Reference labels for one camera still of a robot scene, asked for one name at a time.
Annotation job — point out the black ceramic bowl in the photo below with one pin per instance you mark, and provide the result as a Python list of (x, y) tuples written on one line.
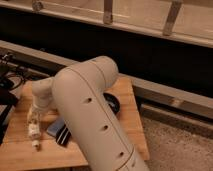
[(113, 102)]

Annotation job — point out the black white striped cloth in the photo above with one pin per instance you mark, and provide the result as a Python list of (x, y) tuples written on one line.
[(62, 137)]

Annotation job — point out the metal window rail frame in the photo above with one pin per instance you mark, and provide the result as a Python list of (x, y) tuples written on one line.
[(189, 21)]

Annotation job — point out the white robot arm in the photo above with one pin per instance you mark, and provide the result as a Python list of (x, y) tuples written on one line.
[(77, 92)]

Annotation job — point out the wooden board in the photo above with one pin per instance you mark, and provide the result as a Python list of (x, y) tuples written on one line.
[(17, 153)]

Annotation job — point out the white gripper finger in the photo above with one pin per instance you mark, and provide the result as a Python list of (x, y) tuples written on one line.
[(36, 144)]

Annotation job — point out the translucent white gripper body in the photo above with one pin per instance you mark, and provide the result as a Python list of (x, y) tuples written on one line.
[(33, 123)]

